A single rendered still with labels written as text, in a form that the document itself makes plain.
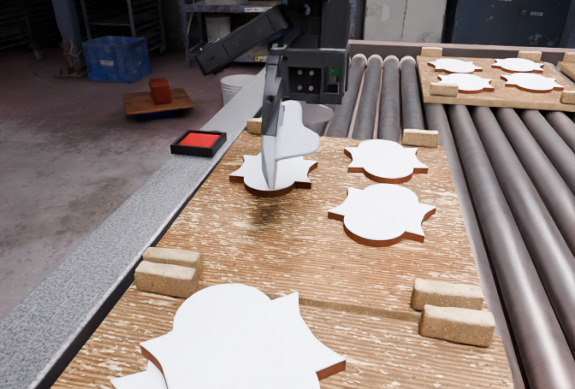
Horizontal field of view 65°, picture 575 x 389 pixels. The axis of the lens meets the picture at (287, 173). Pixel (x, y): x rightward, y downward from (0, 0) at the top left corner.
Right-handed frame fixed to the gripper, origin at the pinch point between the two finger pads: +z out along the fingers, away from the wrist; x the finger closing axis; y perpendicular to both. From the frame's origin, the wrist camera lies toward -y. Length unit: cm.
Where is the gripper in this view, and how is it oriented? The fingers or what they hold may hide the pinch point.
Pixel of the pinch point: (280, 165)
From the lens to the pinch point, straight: 54.3
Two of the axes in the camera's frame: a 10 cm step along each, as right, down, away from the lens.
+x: 2.1, -3.7, 9.1
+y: 9.8, 0.9, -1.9
